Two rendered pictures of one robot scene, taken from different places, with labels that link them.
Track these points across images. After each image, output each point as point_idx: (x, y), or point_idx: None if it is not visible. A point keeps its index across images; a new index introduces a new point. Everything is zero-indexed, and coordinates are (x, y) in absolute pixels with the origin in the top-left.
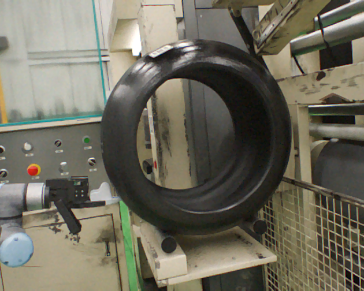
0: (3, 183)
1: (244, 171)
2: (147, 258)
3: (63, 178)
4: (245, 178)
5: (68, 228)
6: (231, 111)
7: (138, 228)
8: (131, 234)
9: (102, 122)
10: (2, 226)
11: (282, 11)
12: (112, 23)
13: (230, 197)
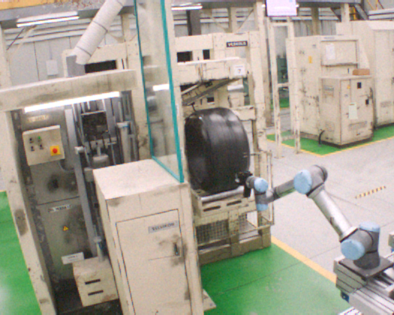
0: (258, 178)
1: (193, 167)
2: (222, 212)
3: (246, 172)
4: (197, 169)
5: (249, 194)
6: (187, 139)
7: (91, 269)
8: (49, 301)
9: (243, 144)
10: (267, 193)
11: (202, 94)
12: (96, 88)
13: (202, 178)
